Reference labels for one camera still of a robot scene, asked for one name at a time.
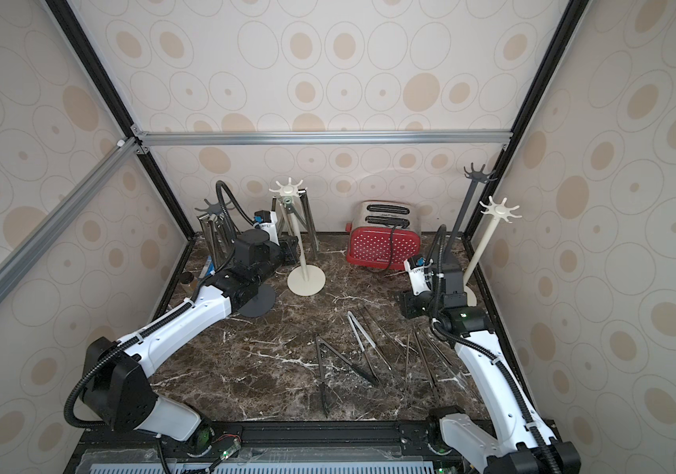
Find thin steel tongs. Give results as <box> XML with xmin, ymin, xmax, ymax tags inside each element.
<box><xmin>212</xmin><ymin>214</ymin><xmax>235</xmax><ymax>259</ymax></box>

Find dark grey utensil rack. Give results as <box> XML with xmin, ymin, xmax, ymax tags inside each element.
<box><xmin>194</xmin><ymin>196</ymin><xmax>277</xmax><ymax>319</ymax></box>

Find white utensil rack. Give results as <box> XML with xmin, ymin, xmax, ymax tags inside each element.
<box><xmin>270</xmin><ymin>178</ymin><xmax>325</xmax><ymax>296</ymax></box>
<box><xmin>464</xmin><ymin>196</ymin><xmax>521</xmax><ymax>306</ymax></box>

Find green tongs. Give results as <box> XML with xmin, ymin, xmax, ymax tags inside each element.
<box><xmin>277</xmin><ymin>196</ymin><xmax>304</xmax><ymax>251</ymax></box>

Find small steel tongs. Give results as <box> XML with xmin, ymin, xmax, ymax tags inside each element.
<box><xmin>347</xmin><ymin>311</ymin><xmax>392</xmax><ymax>371</ymax></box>

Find black tongs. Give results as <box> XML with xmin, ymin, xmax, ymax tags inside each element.
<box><xmin>313</xmin><ymin>334</ymin><xmax>381</xmax><ymax>416</ymax></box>

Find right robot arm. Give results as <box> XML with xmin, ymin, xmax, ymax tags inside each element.
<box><xmin>399</xmin><ymin>225</ymin><xmax>581</xmax><ymax>473</ymax></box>

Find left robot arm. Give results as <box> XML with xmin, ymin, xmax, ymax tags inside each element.
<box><xmin>63</xmin><ymin>211</ymin><xmax>285</xmax><ymax>454</ymax></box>

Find steel tongs far right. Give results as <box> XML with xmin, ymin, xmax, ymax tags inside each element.
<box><xmin>408</xmin><ymin>327</ymin><xmax>460</xmax><ymax>400</ymax></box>

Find blue small package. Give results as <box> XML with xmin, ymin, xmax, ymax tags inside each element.
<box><xmin>199</xmin><ymin>258</ymin><xmax>216</xmax><ymax>280</ymax></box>

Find brown spice jar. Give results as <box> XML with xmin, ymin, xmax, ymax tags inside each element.
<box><xmin>178</xmin><ymin>272</ymin><xmax>196</xmax><ymax>294</ymax></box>

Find red white toaster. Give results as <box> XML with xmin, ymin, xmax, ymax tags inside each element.
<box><xmin>346</xmin><ymin>201</ymin><xmax>422</xmax><ymax>271</ymax></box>

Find dark grey rack back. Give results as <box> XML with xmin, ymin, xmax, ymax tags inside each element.
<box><xmin>442</xmin><ymin>162</ymin><xmax>500</xmax><ymax>265</ymax></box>

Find horizontal aluminium bar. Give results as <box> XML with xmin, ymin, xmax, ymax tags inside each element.
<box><xmin>123</xmin><ymin>130</ymin><xmax>513</xmax><ymax>148</ymax></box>

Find diagonal aluminium bar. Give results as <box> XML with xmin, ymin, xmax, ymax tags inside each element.
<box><xmin>0</xmin><ymin>137</ymin><xmax>139</xmax><ymax>304</ymax></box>

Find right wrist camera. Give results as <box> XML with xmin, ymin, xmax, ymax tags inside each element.
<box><xmin>404</xmin><ymin>255</ymin><xmax>431</xmax><ymax>296</ymax></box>

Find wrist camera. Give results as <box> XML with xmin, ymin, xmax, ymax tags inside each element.
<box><xmin>404</xmin><ymin>255</ymin><xmax>431</xmax><ymax>296</ymax></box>
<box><xmin>254</xmin><ymin>211</ymin><xmax>279</xmax><ymax>244</ymax></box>

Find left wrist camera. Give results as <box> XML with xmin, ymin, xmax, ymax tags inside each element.
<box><xmin>254</xmin><ymin>211</ymin><xmax>279</xmax><ymax>244</ymax></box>

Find toaster black cord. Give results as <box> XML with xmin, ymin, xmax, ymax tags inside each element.
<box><xmin>366</xmin><ymin>224</ymin><xmax>401</xmax><ymax>274</ymax></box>

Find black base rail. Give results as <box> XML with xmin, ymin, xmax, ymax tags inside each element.
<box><xmin>64</xmin><ymin>418</ymin><xmax>576</xmax><ymax>474</ymax></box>

